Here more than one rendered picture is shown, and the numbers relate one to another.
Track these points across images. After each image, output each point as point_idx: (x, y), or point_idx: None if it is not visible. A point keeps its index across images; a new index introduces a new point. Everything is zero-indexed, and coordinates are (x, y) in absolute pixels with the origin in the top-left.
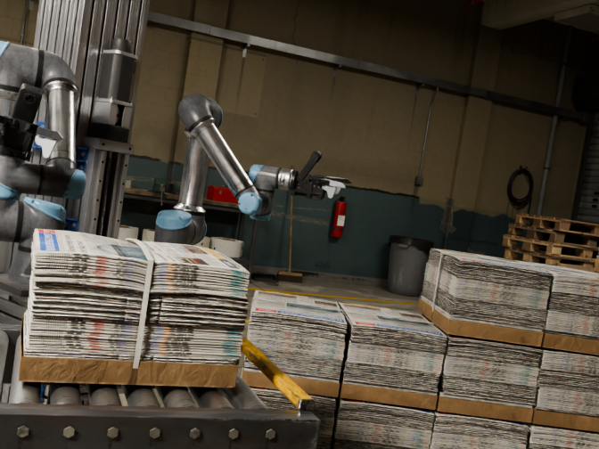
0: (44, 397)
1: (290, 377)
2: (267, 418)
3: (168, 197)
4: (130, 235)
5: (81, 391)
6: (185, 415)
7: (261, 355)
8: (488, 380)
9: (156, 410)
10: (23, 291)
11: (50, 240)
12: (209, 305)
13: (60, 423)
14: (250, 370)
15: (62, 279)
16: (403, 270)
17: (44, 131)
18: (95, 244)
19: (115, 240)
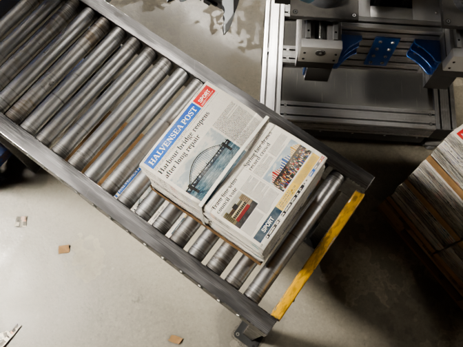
0: (304, 73)
1: (459, 186)
2: (238, 311)
3: None
4: None
5: (349, 64)
6: (198, 278)
7: (332, 234)
8: None
9: (189, 262)
10: (292, 16)
11: (174, 134)
12: (239, 239)
13: (141, 240)
14: (435, 158)
15: (156, 180)
16: None
17: (223, 9)
18: (204, 146)
19: (251, 119)
